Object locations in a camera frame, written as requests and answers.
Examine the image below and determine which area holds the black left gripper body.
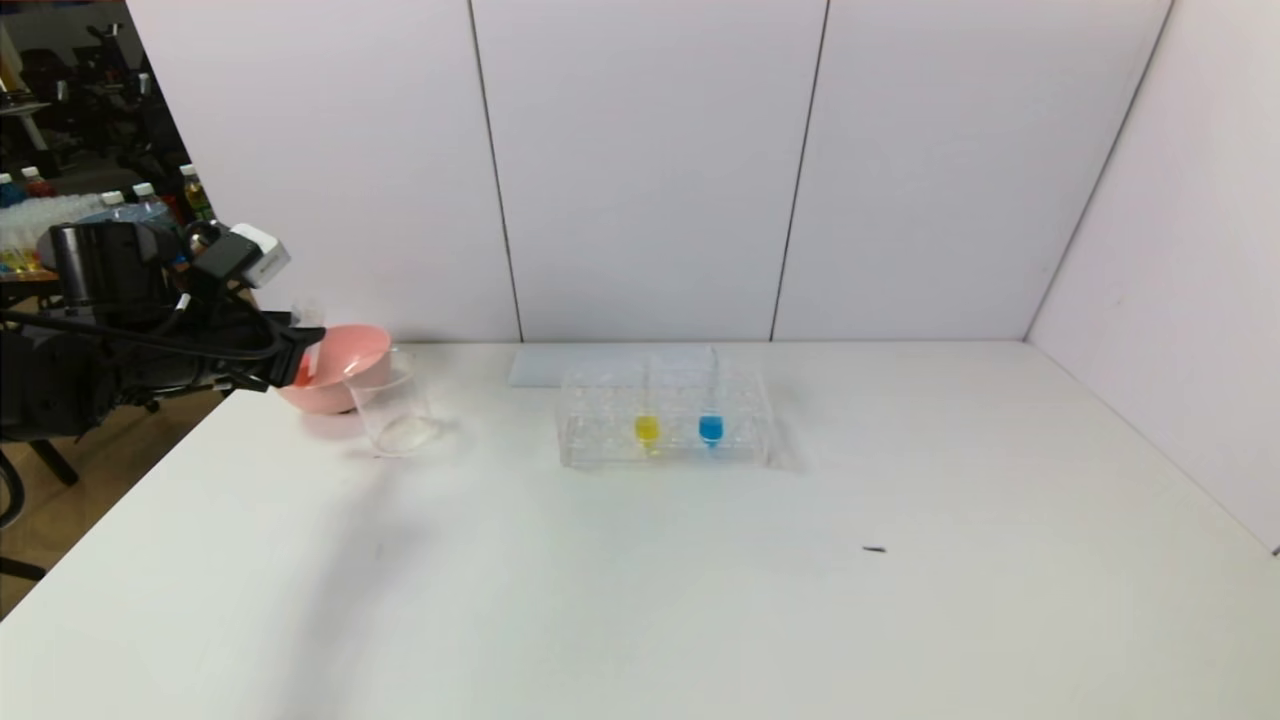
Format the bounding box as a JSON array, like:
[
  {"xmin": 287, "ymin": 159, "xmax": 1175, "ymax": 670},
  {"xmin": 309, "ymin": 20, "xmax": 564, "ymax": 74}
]
[{"xmin": 211, "ymin": 310, "xmax": 310, "ymax": 393}]

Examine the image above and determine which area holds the test tube with red pigment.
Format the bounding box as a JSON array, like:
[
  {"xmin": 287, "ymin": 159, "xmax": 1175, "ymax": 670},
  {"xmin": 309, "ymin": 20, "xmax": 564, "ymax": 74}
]
[{"xmin": 290, "ymin": 304, "xmax": 328, "ymax": 390}]

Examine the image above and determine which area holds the clear glass beaker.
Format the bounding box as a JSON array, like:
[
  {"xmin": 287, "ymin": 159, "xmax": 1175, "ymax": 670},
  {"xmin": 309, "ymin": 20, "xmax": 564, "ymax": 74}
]
[{"xmin": 345, "ymin": 350, "xmax": 443, "ymax": 460}]

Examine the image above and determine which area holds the cluster of spare test tubes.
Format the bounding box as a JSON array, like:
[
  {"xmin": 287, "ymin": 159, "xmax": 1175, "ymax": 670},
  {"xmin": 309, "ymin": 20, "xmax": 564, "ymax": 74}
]
[{"xmin": 0, "ymin": 195, "xmax": 101, "ymax": 277}]

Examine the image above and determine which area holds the test tube with yellow pigment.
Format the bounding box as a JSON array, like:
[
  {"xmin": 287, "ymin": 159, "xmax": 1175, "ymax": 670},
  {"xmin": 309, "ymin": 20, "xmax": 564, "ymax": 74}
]
[{"xmin": 634, "ymin": 360, "xmax": 663, "ymax": 450}]

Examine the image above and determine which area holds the test tube with blue pigment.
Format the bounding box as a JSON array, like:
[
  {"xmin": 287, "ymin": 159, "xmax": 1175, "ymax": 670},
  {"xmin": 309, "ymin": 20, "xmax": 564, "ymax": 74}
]
[{"xmin": 697, "ymin": 350, "xmax": 726, "ymax": 449}]

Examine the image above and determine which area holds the clear acrylic test tube rack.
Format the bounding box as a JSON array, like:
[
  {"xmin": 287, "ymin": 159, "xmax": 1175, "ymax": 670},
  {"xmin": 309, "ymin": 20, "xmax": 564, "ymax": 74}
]
[{"xmin": 557, "ymin": 364, "xmax": 773, "ymax": 469}]

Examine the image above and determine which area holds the pink bowl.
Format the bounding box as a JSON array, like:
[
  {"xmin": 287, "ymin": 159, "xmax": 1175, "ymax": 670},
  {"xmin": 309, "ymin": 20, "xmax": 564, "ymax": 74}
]
[{"xmin": 275, "ymin": 325, "xmax": 394, "ymax": 416}]

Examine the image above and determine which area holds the bottle with yellow liquid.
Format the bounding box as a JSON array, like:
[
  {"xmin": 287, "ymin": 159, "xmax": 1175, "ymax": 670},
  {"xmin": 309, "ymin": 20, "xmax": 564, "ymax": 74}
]
[{"xmin": 179, "ymin": 165, "xmax": 217, "ymax": 225}]

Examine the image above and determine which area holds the white paper sheet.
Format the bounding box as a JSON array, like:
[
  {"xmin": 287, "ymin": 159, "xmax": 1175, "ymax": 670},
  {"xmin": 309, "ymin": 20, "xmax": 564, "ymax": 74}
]
[{"xmin": 508, "ymin": 345, "xmax": 719, "ymax": 389}]

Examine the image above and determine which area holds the brown wooden table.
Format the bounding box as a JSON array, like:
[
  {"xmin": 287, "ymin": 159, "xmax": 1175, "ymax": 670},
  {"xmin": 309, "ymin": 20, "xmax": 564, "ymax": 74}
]
[{"xmin": 0, "ymin": 270, "xmax": 61, "ymax": 303}]

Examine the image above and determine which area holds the black background equipment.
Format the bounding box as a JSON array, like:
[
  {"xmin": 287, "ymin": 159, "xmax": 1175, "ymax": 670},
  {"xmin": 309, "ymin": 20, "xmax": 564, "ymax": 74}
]
[{"xmin": 0, "ymin": 25, "xmax": 189, "ymax": 191}]

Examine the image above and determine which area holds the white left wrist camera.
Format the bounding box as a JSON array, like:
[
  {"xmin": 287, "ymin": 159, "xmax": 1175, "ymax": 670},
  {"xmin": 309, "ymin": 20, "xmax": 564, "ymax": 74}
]
[{"xmin": 198, "ymin": 223, "xmax": 292, "ymax": 290}]

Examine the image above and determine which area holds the thin black camera cable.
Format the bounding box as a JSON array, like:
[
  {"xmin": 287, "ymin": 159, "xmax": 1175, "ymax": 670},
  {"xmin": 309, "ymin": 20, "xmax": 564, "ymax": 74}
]
[{"xmin": 0, "ymin": 290, "xmax": 283, "ymax": 363}]

